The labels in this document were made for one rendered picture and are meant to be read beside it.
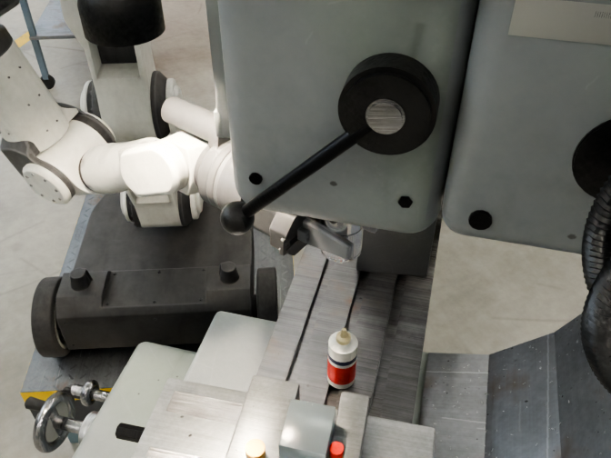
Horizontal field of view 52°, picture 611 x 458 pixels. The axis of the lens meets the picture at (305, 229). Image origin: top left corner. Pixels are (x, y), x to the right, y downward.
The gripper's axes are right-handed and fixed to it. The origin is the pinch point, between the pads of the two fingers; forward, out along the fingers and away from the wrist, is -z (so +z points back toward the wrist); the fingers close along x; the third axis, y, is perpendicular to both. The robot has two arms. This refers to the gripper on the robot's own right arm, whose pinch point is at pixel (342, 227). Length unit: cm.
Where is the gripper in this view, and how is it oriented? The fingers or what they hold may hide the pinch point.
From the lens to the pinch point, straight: 68.6
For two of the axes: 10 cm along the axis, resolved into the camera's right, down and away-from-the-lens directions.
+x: 5.9, -5.3, 6.1
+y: -0.1, 7.5, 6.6
